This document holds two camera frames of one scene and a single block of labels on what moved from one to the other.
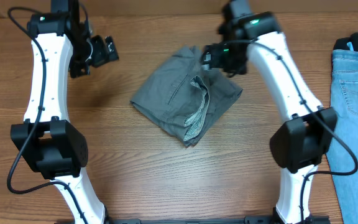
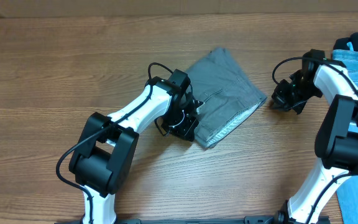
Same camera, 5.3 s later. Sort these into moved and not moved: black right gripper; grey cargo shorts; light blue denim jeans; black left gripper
Moved: black right gripper; black left gripper; grey cargo shorts
Not moved: light blue denim jeans
